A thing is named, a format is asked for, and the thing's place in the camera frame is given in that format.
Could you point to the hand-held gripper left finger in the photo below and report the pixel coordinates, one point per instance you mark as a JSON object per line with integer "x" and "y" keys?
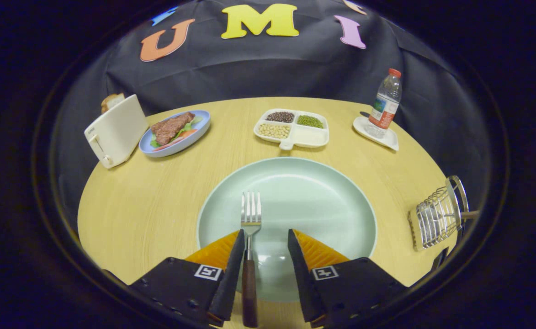
{"x": 229, "y": 283}

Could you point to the white square coaster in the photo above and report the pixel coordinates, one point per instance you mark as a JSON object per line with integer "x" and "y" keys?
{"x": 386, "y": 139}

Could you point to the light green plate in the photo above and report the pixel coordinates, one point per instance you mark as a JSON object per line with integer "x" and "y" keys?
{"x": 304, "y": 201}

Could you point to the brown steak with lettuce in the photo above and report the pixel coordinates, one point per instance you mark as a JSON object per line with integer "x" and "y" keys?
{"x": 172, "y": 128}

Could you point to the white toaster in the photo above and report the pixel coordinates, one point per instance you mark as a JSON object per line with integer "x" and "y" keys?
{"x": 117, "y": 132}

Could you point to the white divided bean tray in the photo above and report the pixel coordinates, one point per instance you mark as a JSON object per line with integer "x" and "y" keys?
{"x": 311, "y": 136}

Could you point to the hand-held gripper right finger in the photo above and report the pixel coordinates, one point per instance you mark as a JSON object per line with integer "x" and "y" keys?
{"x": 302, "y": 278}

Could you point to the black backdrop cloth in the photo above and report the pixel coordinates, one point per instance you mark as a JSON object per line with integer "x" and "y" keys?
{"x": 258, "y": 68}

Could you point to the toast slice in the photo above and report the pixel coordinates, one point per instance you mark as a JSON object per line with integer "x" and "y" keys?
{"x": 111, "y": 101}

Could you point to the black rectangular object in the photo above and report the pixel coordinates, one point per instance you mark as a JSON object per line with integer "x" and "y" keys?
{"x": 440, "y": 261}

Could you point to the blue plate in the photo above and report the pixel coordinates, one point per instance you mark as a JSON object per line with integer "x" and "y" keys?
{"x": 181, "y": 145}

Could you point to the clear bottle red cap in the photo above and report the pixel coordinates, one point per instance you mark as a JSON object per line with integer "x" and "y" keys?
{"x": 385, "y": 105}

